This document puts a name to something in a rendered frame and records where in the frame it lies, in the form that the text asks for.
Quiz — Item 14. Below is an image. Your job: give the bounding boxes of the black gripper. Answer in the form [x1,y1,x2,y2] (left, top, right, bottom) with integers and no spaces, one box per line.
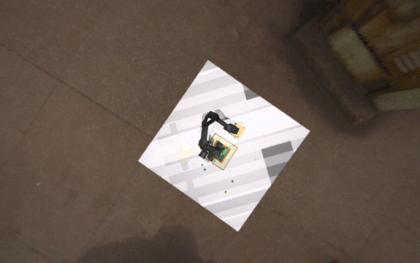
[207,141,223,161]

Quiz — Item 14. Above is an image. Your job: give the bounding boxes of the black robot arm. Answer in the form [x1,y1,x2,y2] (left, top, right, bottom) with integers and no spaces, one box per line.
[198,111,239,159]

